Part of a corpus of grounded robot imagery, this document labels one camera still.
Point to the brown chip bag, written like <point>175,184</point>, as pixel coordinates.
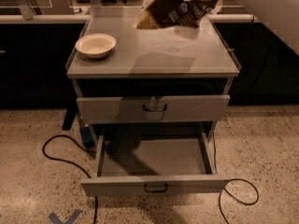
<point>158,14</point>

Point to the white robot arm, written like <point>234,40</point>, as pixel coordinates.
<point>280,16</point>

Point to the grey drawer cabinet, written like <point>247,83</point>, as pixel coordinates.
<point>180,51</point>

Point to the grey upper drawer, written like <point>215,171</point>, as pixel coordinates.
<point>105,110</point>

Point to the grey open middle drawer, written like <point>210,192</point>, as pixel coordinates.
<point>153,166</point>

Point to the blue power box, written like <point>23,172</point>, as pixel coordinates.
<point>86,137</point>

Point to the white bowl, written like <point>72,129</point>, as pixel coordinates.
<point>96,46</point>

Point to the dark counter with rail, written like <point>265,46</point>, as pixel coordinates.
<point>33,71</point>

